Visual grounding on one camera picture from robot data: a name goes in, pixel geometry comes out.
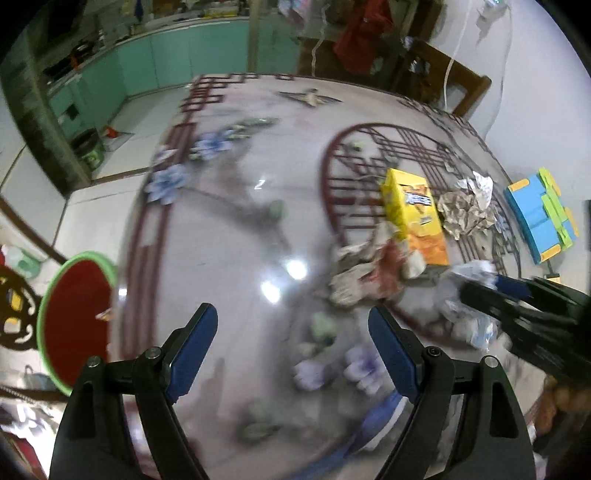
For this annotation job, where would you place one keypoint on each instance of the blue green toy block set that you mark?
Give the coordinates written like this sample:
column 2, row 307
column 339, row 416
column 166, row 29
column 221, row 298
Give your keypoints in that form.
column 531, row 212

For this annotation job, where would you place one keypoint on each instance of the crumpled brown paper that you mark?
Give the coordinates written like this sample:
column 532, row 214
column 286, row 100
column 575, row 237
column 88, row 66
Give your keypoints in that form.
column 461, row 214

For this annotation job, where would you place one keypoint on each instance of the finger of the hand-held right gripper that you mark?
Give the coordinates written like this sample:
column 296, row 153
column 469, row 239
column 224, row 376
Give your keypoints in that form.
column 512, row 287
column 485, row 297

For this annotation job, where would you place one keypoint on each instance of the blue plastic tool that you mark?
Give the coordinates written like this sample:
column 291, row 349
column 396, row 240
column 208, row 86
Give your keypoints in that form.
column 383, row 417

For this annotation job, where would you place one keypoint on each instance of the red garment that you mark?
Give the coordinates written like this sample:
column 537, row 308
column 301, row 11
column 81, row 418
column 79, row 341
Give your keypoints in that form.
column 364, row 37

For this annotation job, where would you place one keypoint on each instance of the red basin with green rim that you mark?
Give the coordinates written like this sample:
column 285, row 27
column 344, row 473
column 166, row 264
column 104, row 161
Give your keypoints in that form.
column 74, row 323

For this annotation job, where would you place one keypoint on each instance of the plain wooden chair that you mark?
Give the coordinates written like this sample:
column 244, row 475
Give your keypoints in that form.
column 443, row 78

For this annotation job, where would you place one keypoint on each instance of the orange snack wrapper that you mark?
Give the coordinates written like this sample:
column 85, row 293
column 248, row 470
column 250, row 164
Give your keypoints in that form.
column 104, row 314

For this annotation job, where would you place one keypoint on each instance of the clear plastic jug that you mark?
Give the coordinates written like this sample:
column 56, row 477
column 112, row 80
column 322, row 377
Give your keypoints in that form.
column 34, row 383

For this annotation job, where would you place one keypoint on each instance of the carved wooden chair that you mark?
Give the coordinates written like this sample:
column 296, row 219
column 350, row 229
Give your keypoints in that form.
column 7, row 341

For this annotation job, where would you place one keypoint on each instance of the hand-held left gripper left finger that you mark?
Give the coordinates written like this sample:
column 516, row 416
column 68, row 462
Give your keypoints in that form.
column 196, row 350

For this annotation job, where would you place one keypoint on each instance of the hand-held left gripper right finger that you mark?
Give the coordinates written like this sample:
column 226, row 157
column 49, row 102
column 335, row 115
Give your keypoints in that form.
column 392, row 355

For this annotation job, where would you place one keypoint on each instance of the white blue plastic packet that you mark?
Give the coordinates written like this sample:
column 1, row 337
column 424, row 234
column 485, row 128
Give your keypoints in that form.
column 480, row 328

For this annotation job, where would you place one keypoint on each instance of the red dustpan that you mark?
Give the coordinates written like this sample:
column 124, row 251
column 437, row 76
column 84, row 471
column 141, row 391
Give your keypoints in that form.
column 111, row 133

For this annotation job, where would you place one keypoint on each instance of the green white plastic bottle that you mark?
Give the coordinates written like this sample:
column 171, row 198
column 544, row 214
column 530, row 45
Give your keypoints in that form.
column 21, row 264

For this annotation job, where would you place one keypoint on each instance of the green trash bin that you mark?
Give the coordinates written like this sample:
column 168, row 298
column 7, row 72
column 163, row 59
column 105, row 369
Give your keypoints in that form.
column 87, row 148

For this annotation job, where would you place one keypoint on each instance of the person's right hand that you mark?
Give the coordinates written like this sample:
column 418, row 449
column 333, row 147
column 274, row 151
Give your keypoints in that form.
column 575, row 399

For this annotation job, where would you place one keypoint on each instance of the teal kitchen cabinets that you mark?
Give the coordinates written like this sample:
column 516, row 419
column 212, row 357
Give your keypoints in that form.
column 184, row 55

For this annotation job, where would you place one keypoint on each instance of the yellow orange snack box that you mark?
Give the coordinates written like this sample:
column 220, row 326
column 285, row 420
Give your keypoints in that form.
column 415, row 221

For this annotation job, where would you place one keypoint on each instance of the red white wrapper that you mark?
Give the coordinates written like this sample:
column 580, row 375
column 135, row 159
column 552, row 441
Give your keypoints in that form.
column 360, row 281

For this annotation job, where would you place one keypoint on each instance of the crumpled white paper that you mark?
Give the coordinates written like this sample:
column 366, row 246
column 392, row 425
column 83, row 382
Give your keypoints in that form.
column 480, row 184

